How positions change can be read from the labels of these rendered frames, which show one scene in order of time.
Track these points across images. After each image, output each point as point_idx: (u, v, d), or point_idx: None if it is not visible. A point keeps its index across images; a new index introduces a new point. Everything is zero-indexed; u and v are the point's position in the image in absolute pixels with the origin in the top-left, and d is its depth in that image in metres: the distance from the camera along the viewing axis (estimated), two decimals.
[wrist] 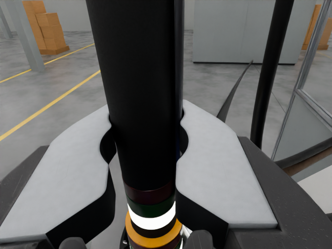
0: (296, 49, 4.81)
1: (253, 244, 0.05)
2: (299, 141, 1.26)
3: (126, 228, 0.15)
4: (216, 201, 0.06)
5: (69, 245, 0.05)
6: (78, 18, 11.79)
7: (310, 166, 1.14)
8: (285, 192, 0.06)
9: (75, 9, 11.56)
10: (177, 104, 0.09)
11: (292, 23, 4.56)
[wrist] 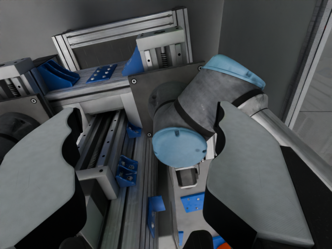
0: None
1: None
2: None
3: None
4: (246, 208, 0.06)
5: (69, 245, 0.05)
6: None
7: None
8: (328, 213, 0.05)
9: None
10: None
11: None
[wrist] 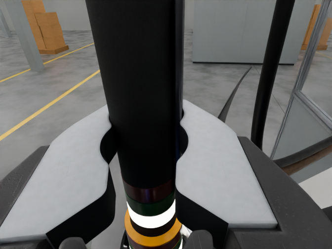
0: (296, 49, 4.82)
1: (253, 244, 0.05)
2: (298, 142, 1.27)
3: (125, 227, 0.14)
4: (216, 201, 0.06)
5: (69, 245, 0.05)
6: (78, 17, 11.77)
7: (309, 167, 1.15)
8: (285, 192, 0.06)
9: (74, 8, 11.54)
10: (177, 100, 0.09)
11: (291, 23, 4.56)
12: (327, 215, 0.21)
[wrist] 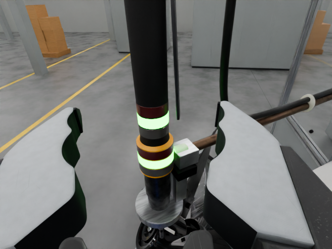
0: (291, 55, 4.99)
1: None
2: None
3: (137, 145, 0.23)
4: (246, 208, 0.06)
5: (69, 245, 0.05)
6: (79, 19, 11.92)
7: None
8: (328, 213, 0.05)
9: (75, 10, 11.68)
10: (174, 52, 0.17)
11: (287, 30, 4.73)
12: None
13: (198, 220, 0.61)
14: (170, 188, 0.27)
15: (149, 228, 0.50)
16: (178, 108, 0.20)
